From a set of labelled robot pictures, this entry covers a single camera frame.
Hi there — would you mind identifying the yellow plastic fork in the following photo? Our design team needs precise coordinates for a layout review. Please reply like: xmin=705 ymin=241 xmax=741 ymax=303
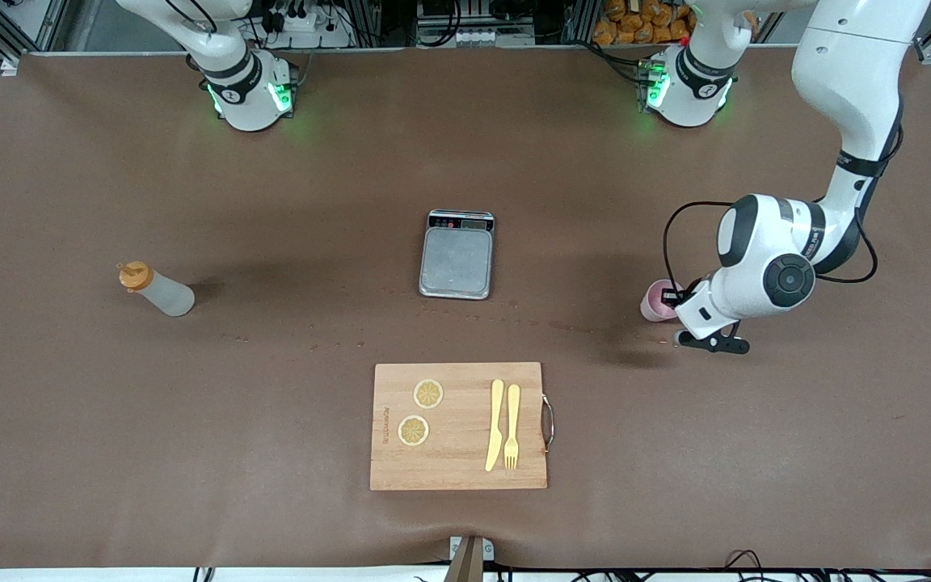
xmin=503 ymin=384 xmax=521 ymax=471

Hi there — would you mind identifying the translucent sauce bottle orange cap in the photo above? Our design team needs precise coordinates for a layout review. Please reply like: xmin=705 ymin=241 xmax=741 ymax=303
xmin=118 ymin=261 xmax=196 ymax=318

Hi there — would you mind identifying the camera mount post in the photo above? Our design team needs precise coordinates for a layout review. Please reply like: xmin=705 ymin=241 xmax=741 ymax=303
xmin=444 ymin=535 xmax=495 ymax=582

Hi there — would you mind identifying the aluminium table frame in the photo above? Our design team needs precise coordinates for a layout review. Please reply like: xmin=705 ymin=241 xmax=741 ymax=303
xmin=1 ymin=42 xmax=931 ymax=78

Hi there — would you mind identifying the pink plastic cup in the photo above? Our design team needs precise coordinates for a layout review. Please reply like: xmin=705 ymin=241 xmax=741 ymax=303
xmin=640 ymin=279 xmax=681 ymax=323

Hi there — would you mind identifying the yellow plastic knife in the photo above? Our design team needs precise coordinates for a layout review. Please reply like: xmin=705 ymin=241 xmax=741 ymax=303
xmin=485 ymin=378 xmax=506 ymax=473

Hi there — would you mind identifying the orange snack bag pile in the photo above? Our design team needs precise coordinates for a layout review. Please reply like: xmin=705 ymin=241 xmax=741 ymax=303
xmin=593 ymin=0 xmax=697 ymax=45

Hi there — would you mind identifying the wooden cutting board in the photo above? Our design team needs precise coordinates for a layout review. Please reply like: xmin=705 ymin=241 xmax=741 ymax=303
xmin=369 ymin=361 xmax=555 ymax=492

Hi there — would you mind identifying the white power strip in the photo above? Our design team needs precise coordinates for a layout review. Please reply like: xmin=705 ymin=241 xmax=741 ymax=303
xmin=259 ymin=6 xmax=353 ymax=49
xmin=421 ymin=27 xmax=537 ymax=47

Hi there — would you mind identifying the silver digital kitchen scale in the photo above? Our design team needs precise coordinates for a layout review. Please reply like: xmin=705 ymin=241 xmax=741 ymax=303
xmin=419 ymin=209 xmax=496 ymax=301

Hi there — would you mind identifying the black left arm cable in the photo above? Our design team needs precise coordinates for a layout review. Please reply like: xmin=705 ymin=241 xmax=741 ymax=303
xmin=662 ymin=121 xmax=904 ymax=293

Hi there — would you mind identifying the brown table mat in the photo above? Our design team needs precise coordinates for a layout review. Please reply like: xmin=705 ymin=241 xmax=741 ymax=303
xmin=0 ymin=44 xmax=931 ymax=571

